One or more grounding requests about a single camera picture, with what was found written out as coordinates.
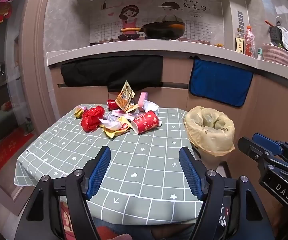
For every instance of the small pink packet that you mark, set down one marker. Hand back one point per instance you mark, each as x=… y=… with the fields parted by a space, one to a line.
x=143 y=97

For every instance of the black cloth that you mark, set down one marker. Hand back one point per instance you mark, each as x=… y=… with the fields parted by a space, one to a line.
x=109 y=72

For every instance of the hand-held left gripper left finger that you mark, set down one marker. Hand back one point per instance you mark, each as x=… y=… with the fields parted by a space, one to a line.
x=99 y=172

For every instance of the red paper cup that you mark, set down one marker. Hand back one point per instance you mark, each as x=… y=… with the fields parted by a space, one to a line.
x=145 y=123

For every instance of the silver wrapper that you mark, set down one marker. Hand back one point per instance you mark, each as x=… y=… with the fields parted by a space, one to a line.
x=110 y=117

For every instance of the yellow pink wrapper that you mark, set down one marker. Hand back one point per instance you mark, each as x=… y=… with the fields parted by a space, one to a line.
x=79 y=112

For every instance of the waste bin with yellow bag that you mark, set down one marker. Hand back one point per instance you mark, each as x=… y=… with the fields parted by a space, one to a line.
x=196 y=135

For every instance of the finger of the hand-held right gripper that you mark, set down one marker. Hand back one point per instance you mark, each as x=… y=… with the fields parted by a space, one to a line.
x=266 y=141
x=247 y=146

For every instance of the black grater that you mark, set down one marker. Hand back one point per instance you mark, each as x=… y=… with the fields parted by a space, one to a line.
x=275 y=36

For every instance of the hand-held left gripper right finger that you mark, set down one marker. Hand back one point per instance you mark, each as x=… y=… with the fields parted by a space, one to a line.
x=191 y=175

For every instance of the cartoon wall poster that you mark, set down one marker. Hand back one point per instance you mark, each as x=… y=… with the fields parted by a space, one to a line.
x=104 y=12

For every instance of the gas stove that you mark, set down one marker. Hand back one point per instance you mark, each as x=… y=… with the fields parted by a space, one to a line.
x=129 y=38

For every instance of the red drink can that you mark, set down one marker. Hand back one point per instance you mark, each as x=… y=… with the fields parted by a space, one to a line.
x=111 y=104

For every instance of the kitchen counter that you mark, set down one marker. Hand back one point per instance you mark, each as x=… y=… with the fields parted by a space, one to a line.
x=158 y=51

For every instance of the green checkered tablecloth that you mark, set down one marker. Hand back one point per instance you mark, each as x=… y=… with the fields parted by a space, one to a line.
x=134 y=160

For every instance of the yellow snack packet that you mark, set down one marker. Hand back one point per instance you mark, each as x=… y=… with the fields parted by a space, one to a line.
x=125 y=96

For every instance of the blue towel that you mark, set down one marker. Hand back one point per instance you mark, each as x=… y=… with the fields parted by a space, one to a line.
x=218 y=82

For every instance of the white paper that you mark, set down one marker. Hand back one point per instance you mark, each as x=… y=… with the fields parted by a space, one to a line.
x=150 y=106

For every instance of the orange capped plastic bottle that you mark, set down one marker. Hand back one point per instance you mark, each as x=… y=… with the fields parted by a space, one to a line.
x=249 y=42

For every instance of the small white green-capped bottle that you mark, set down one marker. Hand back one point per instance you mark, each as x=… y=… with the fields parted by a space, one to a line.
x=260 y=54

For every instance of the pink plastic basket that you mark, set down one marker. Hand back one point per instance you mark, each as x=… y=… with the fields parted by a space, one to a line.
x=276 y=55

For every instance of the dark sauce bottle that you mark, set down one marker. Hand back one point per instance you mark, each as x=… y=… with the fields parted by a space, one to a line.
x=240 y=45

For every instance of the white pink wrapper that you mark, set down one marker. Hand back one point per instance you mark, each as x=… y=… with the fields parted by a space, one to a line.
x=129 y=116

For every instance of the red floor mat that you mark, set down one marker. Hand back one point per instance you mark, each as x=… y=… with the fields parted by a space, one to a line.
x=6 y=150

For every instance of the yellow white wrapper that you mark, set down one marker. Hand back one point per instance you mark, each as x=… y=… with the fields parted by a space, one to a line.
x=114 y=131

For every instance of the red wrapper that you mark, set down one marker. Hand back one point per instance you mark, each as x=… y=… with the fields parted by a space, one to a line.
x=91 y=120

